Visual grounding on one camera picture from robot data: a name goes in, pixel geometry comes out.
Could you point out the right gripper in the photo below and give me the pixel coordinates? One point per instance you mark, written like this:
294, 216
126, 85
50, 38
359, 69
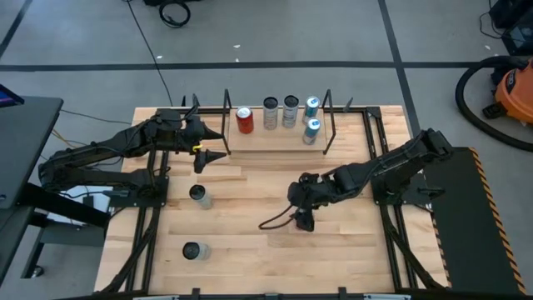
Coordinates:
310, 191

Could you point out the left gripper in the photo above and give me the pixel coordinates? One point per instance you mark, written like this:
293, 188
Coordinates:
191, 133

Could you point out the red Coca-Cola can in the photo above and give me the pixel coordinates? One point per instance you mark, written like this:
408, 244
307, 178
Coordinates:
245, 121

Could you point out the white Celsius can yellow band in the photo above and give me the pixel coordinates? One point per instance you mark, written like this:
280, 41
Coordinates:
199, 195

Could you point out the white Celsius Tropical Vibe can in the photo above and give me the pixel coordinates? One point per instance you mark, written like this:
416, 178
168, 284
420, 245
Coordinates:
193, 251
270, 114

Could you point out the white Celsius Arctic Vibe can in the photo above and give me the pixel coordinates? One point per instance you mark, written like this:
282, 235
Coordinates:
290, 112

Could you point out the blue silver Red Bull can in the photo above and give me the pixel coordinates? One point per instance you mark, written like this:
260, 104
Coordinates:
311, 107
311, 131

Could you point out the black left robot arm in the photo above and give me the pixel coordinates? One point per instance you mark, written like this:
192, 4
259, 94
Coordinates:
104, 150

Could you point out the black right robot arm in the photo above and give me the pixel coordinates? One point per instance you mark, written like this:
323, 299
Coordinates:
395, 160

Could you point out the silver aluminium bar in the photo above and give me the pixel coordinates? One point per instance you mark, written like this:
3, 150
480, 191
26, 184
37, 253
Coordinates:
156, 297
387, 297

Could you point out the black mat hazard stripes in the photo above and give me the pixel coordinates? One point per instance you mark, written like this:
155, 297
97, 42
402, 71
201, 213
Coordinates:
470, 233

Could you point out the black desk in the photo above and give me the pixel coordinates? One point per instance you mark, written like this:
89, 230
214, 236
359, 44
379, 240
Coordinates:
25, 141

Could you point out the orange shop vacuum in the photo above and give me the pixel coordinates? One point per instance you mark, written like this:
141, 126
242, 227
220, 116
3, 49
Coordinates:
518, 96
459, 98

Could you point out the laptop with blue screen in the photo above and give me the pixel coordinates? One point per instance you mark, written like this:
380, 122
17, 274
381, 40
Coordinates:
7, 100

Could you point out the black equipment cart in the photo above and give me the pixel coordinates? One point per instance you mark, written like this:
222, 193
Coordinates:
518, 39

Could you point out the wooden shelf black metal frame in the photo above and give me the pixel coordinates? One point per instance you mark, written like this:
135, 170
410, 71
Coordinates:
277, 141

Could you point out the black aluminium table frame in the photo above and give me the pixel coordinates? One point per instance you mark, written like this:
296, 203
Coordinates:
375, 125

